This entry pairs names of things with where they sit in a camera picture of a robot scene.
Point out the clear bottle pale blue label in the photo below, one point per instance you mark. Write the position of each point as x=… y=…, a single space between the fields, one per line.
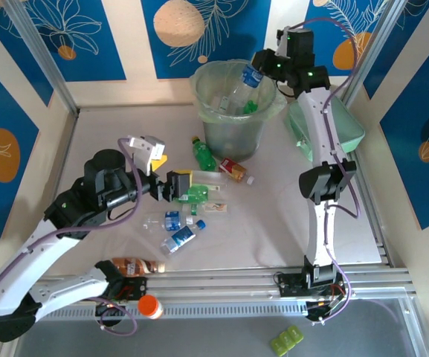
x=253 y=77

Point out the green soda bottle yellow cap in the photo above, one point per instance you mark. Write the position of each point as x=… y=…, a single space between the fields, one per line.
x=199 y=194
x=203 y=154

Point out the clear long plastic bottle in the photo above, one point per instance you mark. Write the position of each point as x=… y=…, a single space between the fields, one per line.
x=214 y=177

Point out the clear capless blue label bottle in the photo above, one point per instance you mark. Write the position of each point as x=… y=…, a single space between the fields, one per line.
x=169 y=220

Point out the clear bottle crane picture label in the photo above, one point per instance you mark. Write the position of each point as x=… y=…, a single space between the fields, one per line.
x=216 y=207

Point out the crushed green plastic bottle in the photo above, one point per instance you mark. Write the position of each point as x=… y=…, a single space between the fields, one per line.
x=250 y=107

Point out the blue label bottle blue cap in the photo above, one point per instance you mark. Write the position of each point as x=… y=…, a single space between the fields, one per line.
x=180 y=238

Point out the red label tea bottle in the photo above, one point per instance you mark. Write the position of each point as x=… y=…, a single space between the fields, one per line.
x=232 y=169

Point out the brown coffee drink bottle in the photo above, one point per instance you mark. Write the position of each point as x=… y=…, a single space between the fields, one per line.
x=136 y=266

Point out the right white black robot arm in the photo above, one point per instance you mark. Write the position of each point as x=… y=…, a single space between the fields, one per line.
x=322 y=122

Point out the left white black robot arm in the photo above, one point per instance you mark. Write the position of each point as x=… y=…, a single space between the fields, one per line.
x=35 y=267

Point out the green plastic bin liner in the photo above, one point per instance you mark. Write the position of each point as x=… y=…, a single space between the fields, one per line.
x=206 y=93

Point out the grey translucent plastic bin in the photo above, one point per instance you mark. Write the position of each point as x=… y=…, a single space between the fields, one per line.
x=232 y=141

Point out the mint green zip case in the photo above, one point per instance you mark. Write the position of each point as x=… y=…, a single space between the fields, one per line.
x=348 y=126

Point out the left base wiring bundle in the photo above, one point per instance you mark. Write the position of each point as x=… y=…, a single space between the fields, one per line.
x=108 y=306

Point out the base wiring bundle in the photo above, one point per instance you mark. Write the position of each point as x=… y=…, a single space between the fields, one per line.
x=329 y=299
x=108 y=306

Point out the jar with orange lid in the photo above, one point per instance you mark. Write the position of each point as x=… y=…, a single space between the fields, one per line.
x=149 y=305

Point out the right base wiring bundle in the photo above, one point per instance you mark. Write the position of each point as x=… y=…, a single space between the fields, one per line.
x=329 y=299

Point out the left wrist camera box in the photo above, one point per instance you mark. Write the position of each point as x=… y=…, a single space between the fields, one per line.
x=147 y=150

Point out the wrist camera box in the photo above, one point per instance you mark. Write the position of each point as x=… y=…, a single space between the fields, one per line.
x=147 y=150
x=282 y=44

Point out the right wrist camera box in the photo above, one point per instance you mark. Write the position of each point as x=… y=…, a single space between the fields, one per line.
x=282 y=44

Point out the aluminium frame post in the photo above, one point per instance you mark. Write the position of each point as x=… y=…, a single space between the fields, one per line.
x=371 y=52
x=47 y=63

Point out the long aluminium table rail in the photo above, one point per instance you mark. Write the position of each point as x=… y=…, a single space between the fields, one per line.
x=214 y=282

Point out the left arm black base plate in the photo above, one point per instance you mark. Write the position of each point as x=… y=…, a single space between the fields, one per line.
x=136 y=288

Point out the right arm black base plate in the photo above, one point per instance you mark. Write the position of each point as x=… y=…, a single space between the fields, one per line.
x=288 y=284

